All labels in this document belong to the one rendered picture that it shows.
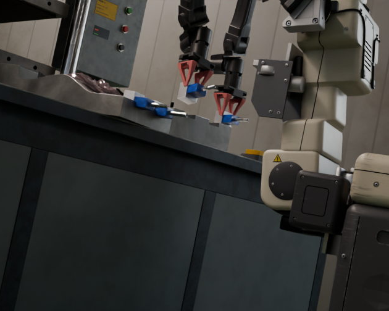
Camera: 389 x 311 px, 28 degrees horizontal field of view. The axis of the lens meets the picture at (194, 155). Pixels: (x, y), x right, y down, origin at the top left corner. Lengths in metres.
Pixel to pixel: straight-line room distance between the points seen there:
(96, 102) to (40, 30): 4.03
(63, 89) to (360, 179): 0.85
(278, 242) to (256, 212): 0.16
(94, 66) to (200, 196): 1.01
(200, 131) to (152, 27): 3.21
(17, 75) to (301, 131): 0.82
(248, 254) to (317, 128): 0.66
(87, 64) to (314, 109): 1.30
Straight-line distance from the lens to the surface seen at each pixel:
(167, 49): 5.44
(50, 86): 2.20
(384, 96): 4.62
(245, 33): 2.67
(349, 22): 2.10
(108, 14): 3.26
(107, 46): 3.25
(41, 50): 6.04
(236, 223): 2.52
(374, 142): 4.58
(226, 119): 2.63
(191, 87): 2.35
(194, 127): 2.37
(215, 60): 2.73
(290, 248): 2.75
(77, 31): 3.01
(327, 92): 2.14
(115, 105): 2.05
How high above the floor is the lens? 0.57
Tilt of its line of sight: 5 degrees up
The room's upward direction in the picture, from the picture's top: 11 degrees clockwise
